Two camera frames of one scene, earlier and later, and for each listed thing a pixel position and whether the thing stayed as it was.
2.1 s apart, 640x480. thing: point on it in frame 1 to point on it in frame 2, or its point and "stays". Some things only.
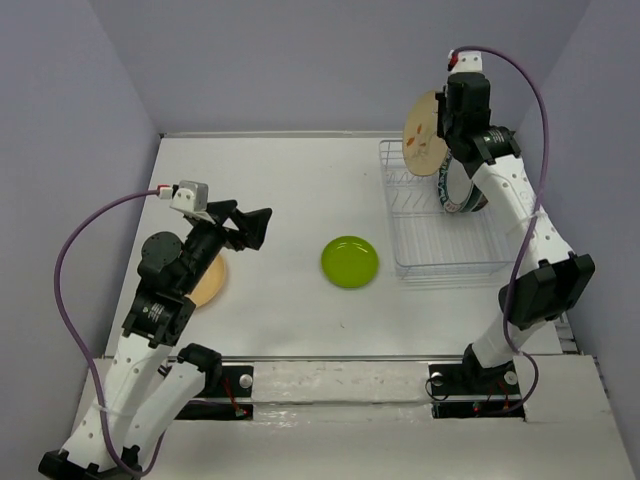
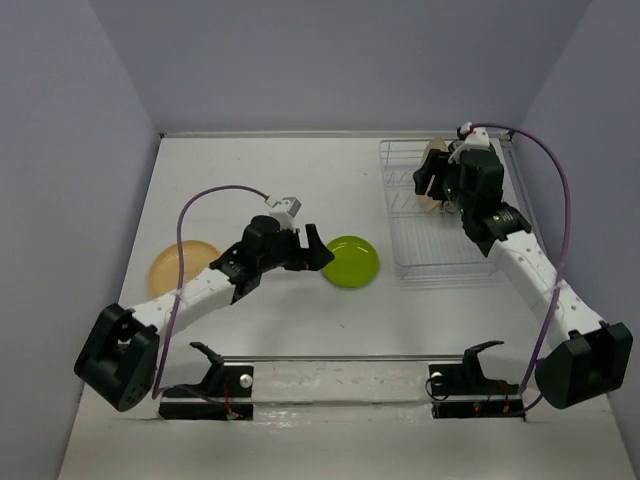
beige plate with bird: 424,150 to 426,201
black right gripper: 442,104 to 436,163
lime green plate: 349,262 stays
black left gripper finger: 254,225 to 317,254
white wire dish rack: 430,243 stays
